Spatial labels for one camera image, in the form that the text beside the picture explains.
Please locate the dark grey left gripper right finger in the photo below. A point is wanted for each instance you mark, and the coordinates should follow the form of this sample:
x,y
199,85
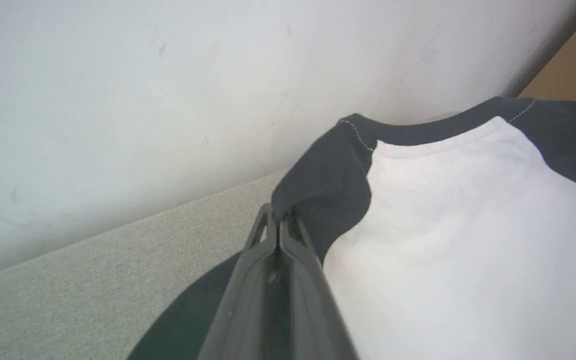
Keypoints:
x,y
313,320

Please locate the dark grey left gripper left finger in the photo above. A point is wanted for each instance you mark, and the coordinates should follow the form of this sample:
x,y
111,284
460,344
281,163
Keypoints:
x,y
243,310

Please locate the white and black raglan shirt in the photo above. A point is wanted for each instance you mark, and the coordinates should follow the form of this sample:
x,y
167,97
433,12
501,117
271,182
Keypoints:
x,y
468,225

